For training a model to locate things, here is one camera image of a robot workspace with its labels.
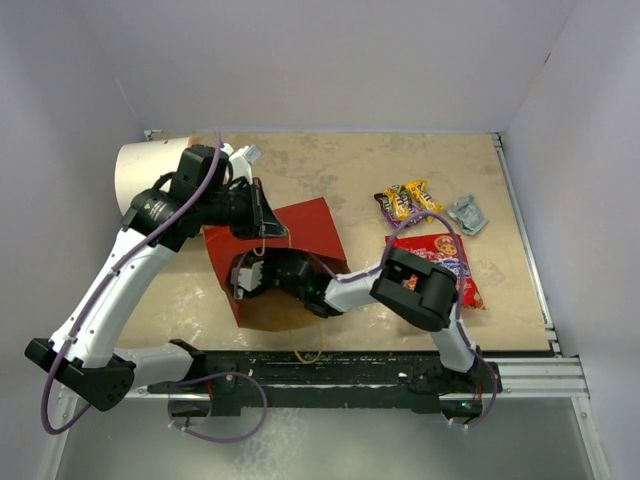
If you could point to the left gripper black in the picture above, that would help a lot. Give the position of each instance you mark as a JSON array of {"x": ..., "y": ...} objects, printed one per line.
[{"x": 261, "y": 221}]

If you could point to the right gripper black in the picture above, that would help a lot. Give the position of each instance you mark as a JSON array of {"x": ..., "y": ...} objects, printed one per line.
[{"x": 268, "y": 261}]

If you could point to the red brown paper bag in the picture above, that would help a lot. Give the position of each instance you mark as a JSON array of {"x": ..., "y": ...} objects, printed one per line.
[{"x": 311, "y": 231}]

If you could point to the yellow m&m's packet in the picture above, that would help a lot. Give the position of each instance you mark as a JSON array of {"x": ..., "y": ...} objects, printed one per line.
[
  {"x": 418, "y": 191},
  {"x": 397, "y": 203}
]

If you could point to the red candy snack bag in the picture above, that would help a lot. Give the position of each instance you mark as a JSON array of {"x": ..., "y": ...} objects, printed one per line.
[{"x": 443, "y": 250}]

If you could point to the white silver snack packet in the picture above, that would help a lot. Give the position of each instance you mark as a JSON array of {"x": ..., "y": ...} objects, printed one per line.
[{"x": 466, "y": 212}]

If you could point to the purple brown M&M's packet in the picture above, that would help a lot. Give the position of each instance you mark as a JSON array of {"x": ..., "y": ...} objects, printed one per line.
[{"x": 378, "y": 198}]

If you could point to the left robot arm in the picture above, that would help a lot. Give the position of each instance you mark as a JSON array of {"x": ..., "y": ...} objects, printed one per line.
[{"x": 208, "y": 187}]

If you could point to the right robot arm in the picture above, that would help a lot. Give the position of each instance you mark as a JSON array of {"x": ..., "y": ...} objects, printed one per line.
[{"x": 424, "y": 294}]

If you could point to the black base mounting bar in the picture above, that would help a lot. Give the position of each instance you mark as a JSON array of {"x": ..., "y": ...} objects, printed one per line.
[{"x": 225, "y": 382}]

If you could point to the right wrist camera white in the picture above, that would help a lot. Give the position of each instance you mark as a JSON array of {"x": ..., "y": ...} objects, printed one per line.
[{"x": 246, "y": 278}]

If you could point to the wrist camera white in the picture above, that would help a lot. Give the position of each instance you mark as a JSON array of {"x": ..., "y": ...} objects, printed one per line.
[
  {"x": 241, "y": 162},
  {"x": 246, "y": 278}
]

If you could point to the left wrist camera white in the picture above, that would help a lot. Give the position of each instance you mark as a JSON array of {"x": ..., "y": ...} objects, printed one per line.
[{"x": 241, "y": 162}]

